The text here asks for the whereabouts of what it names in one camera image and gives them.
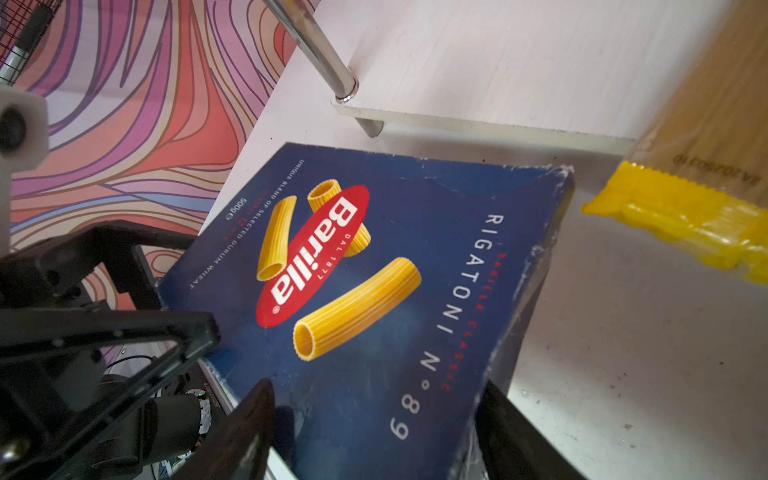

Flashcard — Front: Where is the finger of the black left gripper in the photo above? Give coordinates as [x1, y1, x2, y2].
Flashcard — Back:
[1, 311, 220, 479]

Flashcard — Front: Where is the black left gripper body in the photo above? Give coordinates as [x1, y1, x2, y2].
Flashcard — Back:
[1, 220, 196, 318]

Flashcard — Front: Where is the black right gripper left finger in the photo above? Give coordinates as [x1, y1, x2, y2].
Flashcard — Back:
[171, 379, 275, 480]

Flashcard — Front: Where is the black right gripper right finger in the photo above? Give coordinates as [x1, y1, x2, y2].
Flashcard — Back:
[475, 382, 585, 480]

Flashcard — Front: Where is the blue Barilla rigatoni box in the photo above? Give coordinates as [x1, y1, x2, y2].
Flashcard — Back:
[158, 143, 574, 479]

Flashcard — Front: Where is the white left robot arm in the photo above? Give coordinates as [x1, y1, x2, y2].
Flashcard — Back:
[1, 221, 219, 479]

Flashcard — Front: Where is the white two-tier shelf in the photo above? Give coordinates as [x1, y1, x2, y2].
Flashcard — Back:
[260, 0, 739, 156]

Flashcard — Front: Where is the black marker pen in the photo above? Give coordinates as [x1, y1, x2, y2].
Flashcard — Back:
[0, 2, 56, 86]

